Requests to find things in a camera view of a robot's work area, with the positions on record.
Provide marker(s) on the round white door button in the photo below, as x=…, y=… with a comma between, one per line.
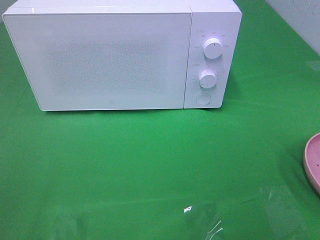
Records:
x=203, y=99

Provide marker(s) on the white microwave knob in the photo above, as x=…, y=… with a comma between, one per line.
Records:
x=207, y=79
x=212, y=47

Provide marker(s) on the white microwave door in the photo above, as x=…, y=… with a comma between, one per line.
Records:
x=103, y=61

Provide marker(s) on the pink round plate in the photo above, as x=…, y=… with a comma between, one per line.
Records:
x=311, y=161

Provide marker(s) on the white microwave oven body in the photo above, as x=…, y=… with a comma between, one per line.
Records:
x=209, y=18

